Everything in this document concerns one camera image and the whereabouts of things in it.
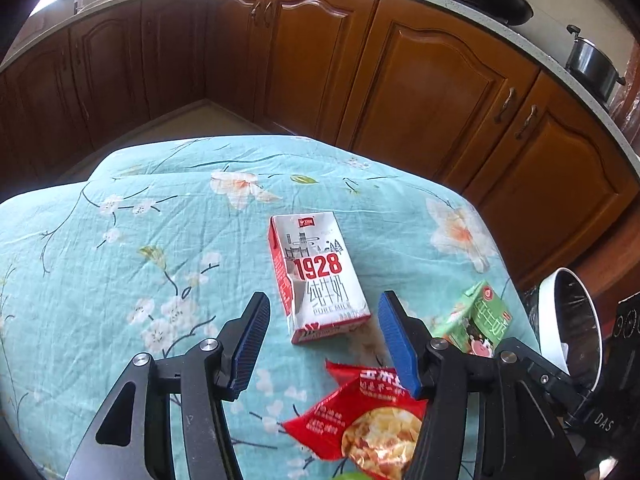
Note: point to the red snack packet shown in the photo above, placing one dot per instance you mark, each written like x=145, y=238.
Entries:
x=360, y=420

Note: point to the red and white milk carton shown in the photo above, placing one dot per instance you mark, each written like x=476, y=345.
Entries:
x=315, y=270

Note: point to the wooden lower cabinets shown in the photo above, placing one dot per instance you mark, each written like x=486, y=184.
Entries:
x=400, y=85

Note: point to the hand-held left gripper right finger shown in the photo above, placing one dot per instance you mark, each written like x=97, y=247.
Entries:
x=397, y=340

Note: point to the steel cooking pot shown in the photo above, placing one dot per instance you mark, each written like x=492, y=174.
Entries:
x=592, y=67

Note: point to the white bin with black bag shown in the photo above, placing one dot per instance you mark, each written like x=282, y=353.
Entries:
x=550, y=310

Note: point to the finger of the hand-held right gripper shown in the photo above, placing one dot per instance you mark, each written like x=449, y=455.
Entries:
x=545, y=372

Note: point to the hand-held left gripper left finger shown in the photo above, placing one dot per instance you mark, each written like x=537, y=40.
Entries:
x=252, y=340

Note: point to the flattened green milk carton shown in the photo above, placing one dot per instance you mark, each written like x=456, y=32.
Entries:
x=475, y=320

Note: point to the teal floral tablecloth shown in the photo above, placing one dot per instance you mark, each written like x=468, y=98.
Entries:
x=125, y=260

